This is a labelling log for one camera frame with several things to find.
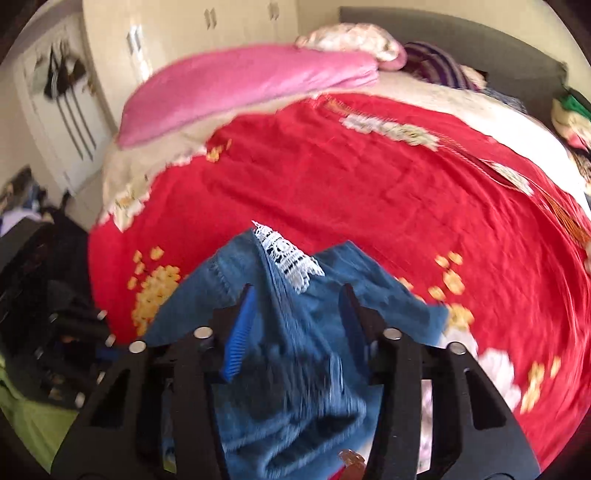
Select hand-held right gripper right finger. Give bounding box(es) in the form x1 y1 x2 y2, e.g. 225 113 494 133
338 282 541 480

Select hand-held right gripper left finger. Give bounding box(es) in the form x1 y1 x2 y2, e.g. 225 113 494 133
51 284 257 480

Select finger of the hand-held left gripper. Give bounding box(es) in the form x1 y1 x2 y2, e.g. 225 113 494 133
28 335 123 407
46 286 112 328

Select blue denim pants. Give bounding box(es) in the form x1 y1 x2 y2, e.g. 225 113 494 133
143 220 451 480

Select lime green garment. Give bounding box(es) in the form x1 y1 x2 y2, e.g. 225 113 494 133
0 355 79 467

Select dark cloth pile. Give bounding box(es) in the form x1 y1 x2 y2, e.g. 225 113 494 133
0 166 51 232

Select white door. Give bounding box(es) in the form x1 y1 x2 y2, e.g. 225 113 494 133
14 14 114 195

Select red floral bedsheet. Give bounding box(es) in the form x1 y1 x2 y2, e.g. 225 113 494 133
88 69 591 467

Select hanging black and white clothes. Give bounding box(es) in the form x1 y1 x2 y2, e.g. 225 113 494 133
41 41 98 100

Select pink quilt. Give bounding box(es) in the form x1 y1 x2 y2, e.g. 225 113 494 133
115 44 382 148

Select purple striped pillow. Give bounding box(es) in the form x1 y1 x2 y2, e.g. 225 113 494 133
404 41 485 90

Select dark patterned pillow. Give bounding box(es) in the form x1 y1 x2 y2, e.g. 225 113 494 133
482 87 529 114

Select white wardrobe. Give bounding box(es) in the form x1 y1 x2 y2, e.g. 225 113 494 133
83 0 342 139

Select floral pillow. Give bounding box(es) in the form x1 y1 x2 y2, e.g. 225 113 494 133
295 22 408 70

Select stack of folded clothes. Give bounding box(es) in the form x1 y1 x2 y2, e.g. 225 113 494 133
551 88 591 185

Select grey headboard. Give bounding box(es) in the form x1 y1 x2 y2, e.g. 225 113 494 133
339 6 568 125

